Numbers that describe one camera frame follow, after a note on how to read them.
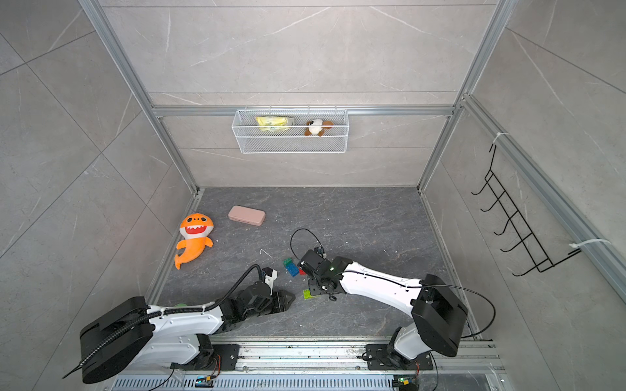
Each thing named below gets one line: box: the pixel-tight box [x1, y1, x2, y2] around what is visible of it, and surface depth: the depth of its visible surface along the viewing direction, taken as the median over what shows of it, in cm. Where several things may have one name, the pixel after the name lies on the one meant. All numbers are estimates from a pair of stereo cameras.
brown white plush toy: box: [304, 118, 335, 137], surface depth 88 cm
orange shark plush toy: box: [174, 212, 215, 270], surface depth 97 cm
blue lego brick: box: [285, 262, 300, 277], surface depth 93 cm
